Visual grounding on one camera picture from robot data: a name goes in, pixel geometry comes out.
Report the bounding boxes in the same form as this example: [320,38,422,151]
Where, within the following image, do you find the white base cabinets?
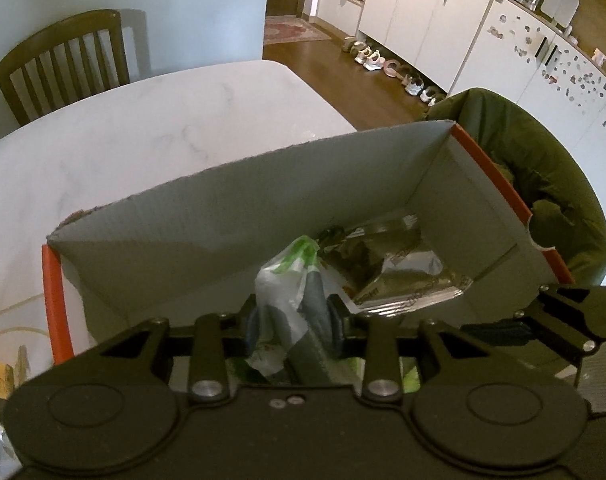
[315,0,498,93]

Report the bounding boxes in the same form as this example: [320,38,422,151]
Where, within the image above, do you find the row of shoes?
[340,35,449,106]

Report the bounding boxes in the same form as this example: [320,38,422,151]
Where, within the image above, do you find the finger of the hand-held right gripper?
[537,284,606,342]
[462,310,598,357]

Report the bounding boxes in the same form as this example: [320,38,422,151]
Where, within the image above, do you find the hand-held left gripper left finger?
[86,305,262,403]

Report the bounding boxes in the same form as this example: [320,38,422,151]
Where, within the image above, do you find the curved white stickered cabinet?
[445,0,606,161]

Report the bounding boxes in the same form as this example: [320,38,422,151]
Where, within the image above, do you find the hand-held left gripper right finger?
[327,296,514,405]

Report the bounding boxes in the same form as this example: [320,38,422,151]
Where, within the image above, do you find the white rounded flat box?
[540,0,578,26]

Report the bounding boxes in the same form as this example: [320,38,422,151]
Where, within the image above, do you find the patterned pink rug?
[263,16,334,46]

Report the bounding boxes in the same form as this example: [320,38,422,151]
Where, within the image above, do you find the olive green upholstered chair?
[423,87,606,376]

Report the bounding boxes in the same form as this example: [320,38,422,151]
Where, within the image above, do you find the white green plastic packet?
[243,235,421,396]

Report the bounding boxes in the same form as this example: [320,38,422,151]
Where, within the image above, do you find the red cardboard shoe box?
[40,119,576,376]

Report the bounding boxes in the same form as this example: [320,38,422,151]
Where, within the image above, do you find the brown wooden slatted chair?
[0,9,131,128]

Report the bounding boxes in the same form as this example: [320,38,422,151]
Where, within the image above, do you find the silver foil packet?
[350,247,476,318]

